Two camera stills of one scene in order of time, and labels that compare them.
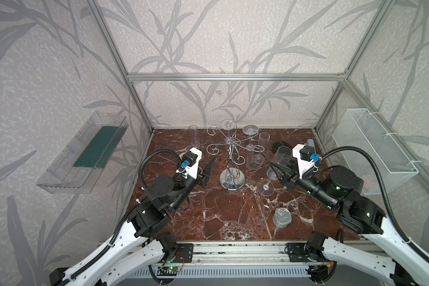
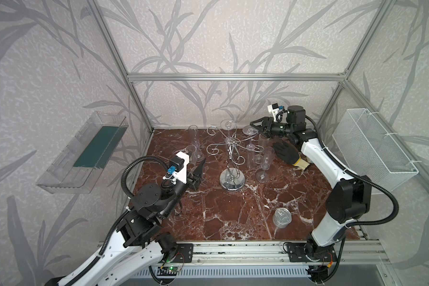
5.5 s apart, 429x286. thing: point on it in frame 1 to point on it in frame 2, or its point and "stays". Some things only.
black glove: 283,147 stays
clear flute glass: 264,138 stays
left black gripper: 202,177 to 192,180
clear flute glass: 228,124 stays
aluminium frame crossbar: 236,77 stays
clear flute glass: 193,130 stays
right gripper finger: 282,171 to 261,122
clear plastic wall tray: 80,163 stays
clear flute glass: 266,187 to 263,176
